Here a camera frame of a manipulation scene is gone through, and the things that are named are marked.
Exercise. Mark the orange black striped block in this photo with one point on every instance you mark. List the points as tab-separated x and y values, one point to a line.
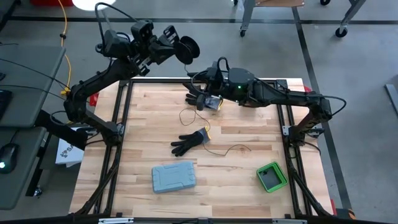
345	214

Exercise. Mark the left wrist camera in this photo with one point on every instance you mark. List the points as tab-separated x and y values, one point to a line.
142	30

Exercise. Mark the black table frame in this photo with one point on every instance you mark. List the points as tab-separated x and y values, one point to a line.
113	186

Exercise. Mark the black computer mouse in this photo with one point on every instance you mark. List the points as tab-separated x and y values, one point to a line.
8	157

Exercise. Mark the silver bracket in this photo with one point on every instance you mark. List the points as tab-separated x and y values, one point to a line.
115	221
289	221

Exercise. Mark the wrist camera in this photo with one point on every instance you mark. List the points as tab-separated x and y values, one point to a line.
142	30
214	73

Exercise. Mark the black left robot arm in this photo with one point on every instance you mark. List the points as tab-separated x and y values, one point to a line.
93	84

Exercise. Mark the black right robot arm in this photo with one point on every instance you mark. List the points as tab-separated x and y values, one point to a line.
289	96

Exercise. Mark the green square tray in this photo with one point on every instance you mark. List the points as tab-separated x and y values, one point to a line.
272	177

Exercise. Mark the grey plastic case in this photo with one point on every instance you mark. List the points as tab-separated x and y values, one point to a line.
174	177

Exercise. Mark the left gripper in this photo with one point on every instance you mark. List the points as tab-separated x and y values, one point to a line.
147	53

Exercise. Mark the white floor lamp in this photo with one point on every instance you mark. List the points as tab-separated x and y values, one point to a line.
90	3

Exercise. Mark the grey desk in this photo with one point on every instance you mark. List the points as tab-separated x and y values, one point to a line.
28	109
21	186

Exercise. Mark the red plastic box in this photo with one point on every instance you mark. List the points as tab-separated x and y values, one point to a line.
49	2

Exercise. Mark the black keyboard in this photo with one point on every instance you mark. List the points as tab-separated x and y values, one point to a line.
3	104

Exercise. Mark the black glove yellow cuff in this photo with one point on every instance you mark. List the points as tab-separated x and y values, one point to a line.
213	102
189	141

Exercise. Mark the wooden top workbench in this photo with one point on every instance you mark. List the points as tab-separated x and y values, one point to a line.
248	15

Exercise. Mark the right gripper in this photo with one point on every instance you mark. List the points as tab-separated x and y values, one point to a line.
219	87

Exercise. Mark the black angled support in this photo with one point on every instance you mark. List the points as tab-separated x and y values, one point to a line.
59	130

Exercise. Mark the desk castor wheel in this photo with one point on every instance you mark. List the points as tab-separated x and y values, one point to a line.
37	192

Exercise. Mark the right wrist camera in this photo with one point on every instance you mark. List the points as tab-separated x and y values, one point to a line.
214	73

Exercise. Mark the white printed paper bag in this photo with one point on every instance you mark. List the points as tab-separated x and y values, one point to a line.
68	154

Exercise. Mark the red clamp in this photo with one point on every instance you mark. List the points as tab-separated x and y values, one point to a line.
332	207
308	91
94	100

